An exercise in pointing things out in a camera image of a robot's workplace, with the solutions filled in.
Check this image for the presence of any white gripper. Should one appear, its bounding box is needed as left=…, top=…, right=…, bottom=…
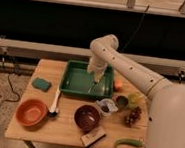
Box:
left=87, top=56, right=107, bottom=81

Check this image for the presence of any grey small towel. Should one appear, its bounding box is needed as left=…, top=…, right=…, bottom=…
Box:
left=96, top=98, right=118, bottom=113

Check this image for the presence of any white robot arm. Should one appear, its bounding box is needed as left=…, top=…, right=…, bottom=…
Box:
left=88, top=34, right=185, bottom=148

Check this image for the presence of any dark brown bowl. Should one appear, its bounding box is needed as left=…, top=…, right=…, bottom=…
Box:
left=74, top=105, right=100, bottom=132

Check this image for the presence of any red bowl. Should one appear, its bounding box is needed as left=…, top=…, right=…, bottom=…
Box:
left=16, top=99, right=48, bottom=127

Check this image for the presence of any metal spoon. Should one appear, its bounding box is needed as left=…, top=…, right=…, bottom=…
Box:
left=88, top=81, right=98, bottom=93

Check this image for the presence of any green plastic tray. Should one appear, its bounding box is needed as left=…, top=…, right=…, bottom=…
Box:
left=59, top=60, right=114, bottom=100

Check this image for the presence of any orange fruit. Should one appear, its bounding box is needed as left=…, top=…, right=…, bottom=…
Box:
left=113, top=79, right=123, bottom=91

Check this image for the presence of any white cup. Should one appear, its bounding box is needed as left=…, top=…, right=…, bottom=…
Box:
left=99, top=98, right=117, bottom=117

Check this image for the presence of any small metal cup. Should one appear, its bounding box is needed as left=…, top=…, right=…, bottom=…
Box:
left=116, top=96, right=128, bottom=108

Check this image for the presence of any wooden table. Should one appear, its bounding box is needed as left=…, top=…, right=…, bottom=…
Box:
left=5, top=59, right=149, bottom=148

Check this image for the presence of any yellow green pear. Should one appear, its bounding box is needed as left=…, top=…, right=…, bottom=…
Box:
left=127, top=93, right=144, bottom=109

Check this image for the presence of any teal sponge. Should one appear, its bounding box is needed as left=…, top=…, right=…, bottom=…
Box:
left=32, top=77, right=52, bottom=91

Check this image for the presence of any bunch of dark grapes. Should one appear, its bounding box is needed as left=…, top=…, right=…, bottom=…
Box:
left=124, top=107, right=142, bottom=127

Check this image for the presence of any wooden block brush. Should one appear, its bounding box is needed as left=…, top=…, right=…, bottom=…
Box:
left=81, top=126, right=106, bottom=147

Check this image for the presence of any green cucumber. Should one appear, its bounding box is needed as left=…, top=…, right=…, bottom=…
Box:
left=114, top=138, right=142, bottom=148

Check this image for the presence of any black hanging cable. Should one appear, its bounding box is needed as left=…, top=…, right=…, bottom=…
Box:
left=118, top=1, right=151, bottom=57

